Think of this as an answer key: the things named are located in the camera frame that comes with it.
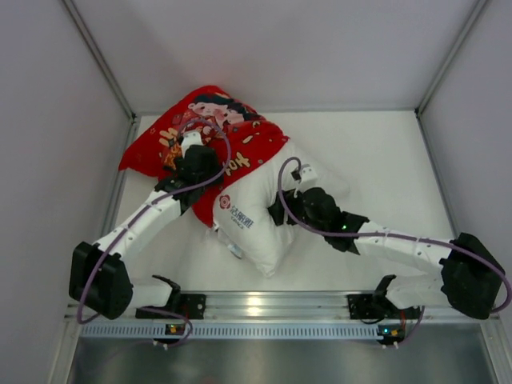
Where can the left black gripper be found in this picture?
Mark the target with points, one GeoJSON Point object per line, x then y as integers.
{"type": "Point", "coordinates": [176, 174]}

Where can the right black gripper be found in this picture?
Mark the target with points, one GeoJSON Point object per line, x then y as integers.
{"type": "Point", "coordinates": [278, 209]}

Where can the red printed pillowcase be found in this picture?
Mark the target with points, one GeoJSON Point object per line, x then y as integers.
{"type": "Point", "coordinates": [237, 133]}

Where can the white pillow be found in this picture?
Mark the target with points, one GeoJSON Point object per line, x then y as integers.
{"type": "Point", "coordinates": [241, 211]}

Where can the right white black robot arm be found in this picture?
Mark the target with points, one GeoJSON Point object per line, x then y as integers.
{"type": "Point", "coordinates": [460, 273]}

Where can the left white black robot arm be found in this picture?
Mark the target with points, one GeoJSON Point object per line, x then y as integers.
{"type": "Point", "coordinates": [100, 277]}

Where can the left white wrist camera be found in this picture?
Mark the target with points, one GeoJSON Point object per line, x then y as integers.
{"type": "Point", "coordinates": [189, 139]}

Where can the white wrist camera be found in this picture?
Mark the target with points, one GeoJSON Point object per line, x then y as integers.
{"type": "Point", "coordinates": [189, 139]}
{"type": "Point", "coordinates": [305, 176]}

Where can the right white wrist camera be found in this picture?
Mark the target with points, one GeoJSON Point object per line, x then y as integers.
{"type": "Point", "coordinates": [305, 176]}

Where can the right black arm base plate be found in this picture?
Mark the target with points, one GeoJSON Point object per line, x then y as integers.
{"type": "Point", "coordinates": [371, 308]}

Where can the aluminium mounting rail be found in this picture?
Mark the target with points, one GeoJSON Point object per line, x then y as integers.
{"type": "Point", "coordinates": [291, 306]}

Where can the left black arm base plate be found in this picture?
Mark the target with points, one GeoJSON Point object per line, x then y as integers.
{"type": "Point", "coordinates": [180, 305]}

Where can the slotted grey cable duct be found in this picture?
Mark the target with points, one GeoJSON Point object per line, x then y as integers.
{"type": "Point", "coordinates": [254, 330]}

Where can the left aluminium frame post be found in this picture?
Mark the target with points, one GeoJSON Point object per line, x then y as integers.
{"type": "Point", "coordinates": [95, 51]}

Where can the aluminium frame post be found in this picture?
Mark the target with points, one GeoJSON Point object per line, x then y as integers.
{"type": "Point", "coordinates": [95, 51]}
{"type": "Point", "coordinates": [464, 32]}

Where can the right aluminium frame post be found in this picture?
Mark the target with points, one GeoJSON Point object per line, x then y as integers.
{"type": "Point", "coordinates": [464, 32]}

